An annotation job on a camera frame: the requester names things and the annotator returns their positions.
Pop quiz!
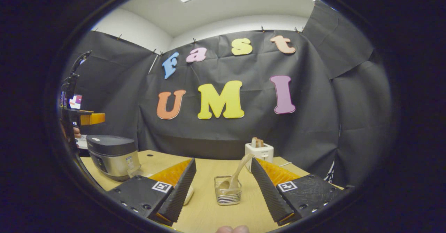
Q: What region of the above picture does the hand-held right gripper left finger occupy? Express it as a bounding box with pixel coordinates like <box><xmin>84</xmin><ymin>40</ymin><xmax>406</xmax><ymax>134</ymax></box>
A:
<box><xmin>106</xmin><ymin>158</ymin><xmax>197</xmax><ymax>226</ymax></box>

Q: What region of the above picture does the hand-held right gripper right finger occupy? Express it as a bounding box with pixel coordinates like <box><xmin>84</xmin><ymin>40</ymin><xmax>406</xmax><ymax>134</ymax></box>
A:
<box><xmin>251</xmin><ymin>157</ymin><xmax>354</xmax><ymax>226</ymax></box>

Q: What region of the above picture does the wooden spoon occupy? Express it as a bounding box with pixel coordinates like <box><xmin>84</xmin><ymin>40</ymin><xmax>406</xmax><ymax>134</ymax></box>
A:
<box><xmin>218</xmin><ymin>153</ymin><xmax>255</xmax><ymax>195</ymax></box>

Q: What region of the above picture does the metal wire chopstick holder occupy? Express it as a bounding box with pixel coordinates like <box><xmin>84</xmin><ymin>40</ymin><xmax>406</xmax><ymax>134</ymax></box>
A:
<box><xmin>214</xmin><ymin>175</ymin><xmax>243</xmax><ymax>206</ymax></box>

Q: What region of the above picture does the black silver rice cooker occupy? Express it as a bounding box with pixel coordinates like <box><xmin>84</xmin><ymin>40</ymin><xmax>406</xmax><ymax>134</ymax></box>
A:
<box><xmin>86</xmin><ymin>134</ymin><xmax>142</xmax><ymax>182</ymax></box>

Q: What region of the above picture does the computer monitor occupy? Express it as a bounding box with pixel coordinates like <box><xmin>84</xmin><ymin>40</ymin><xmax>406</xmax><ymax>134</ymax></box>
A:
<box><xmin>61</xmin><ymin>92</ymin><xmax>83</xmax><ymax>110</ymax></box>

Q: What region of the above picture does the white side table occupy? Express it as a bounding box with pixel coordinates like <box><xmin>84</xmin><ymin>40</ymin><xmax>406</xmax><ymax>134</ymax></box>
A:
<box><xmin>75</xmin><ymin>135</ymin><xmax>90</xmax><ymax>150</ymax></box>

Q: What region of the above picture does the white toaster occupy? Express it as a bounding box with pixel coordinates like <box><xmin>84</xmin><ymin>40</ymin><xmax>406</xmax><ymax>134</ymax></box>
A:
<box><xmin>244</xmin><ymin>143</ymin><xmax>275</xmax><ymax>173</ymax></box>

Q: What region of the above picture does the black backdrop cloth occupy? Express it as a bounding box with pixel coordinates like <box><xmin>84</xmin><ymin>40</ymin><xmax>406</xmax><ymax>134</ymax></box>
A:
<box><xmin>61</xmin><ymin>0</ymin><xmax>392</xmax><ymax>188</ymax></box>

